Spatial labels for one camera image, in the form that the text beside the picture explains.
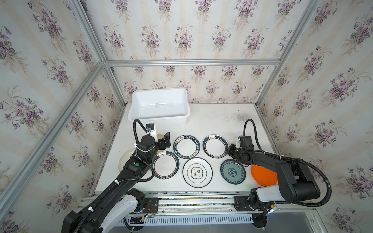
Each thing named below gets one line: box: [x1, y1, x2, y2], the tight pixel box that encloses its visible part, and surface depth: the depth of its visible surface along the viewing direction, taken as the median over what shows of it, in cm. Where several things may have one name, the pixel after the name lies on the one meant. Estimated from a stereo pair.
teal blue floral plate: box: [220, 158, 247, 185], surface depth 86 cm
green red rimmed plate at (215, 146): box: [202, 133, 230, 159], surface depth 98 cm
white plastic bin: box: [127, 87, 191, 129], surface depth 117 cm
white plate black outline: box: [182, 157, 214, 189], surface depth 86 cm
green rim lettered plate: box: [173, 134, 201, 159], surface depth 97 cm
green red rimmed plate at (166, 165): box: [152, 150, 181, 180], surface depth 89 cm
